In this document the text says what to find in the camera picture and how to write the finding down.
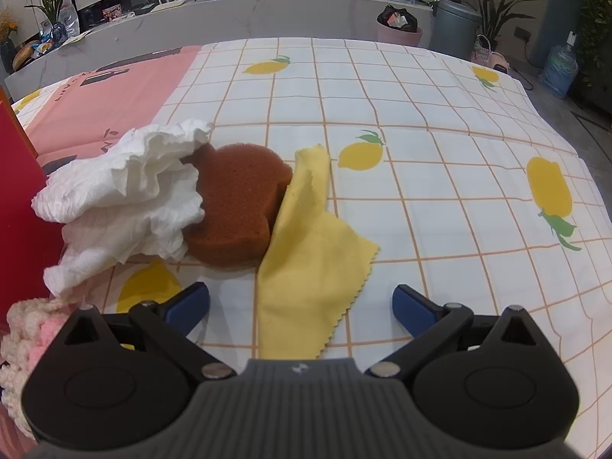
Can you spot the blue water jug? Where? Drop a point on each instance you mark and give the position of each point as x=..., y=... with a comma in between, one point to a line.
x=559, y=69

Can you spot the pink basket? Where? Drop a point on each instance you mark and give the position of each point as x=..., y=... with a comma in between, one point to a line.
x=482, y=52

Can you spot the grey trash can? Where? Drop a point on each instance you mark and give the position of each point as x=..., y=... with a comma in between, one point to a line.
x=454, y=33

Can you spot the pink trash bin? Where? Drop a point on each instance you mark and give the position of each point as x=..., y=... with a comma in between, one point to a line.
x=399, y=36

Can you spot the pale yellow cloth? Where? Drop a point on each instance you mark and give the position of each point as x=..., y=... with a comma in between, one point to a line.
x=306, y=272

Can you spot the green potted plant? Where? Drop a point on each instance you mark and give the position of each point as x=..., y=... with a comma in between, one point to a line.
x=595, y=24
x=492, y=14
x=52, y=5

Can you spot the small photo frame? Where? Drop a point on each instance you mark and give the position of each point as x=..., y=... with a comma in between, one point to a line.
x=111, y=12

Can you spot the white paper towel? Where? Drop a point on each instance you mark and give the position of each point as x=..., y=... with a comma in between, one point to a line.
x=119, y=186

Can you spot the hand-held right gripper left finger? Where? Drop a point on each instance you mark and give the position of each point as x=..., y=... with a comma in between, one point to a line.
x=186, y=307

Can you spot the brown sponge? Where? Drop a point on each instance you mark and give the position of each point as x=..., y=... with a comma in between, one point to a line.
x=239, y=210

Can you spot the pink printed sheet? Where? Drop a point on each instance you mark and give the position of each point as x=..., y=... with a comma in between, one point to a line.
x=119, y=100

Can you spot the lemon print checked blanket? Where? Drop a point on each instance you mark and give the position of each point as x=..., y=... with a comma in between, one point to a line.
x=430, y=201

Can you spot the pink and white knitted piece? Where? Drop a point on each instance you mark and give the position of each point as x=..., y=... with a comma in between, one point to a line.
x=28, y=344

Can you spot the red box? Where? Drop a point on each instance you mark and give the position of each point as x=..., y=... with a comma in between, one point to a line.
x=24, y=229

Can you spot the white marble TV console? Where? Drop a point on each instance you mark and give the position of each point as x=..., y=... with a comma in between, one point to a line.
x=239, y=19

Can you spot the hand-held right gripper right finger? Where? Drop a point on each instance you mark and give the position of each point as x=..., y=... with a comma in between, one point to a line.
x=411, y=308

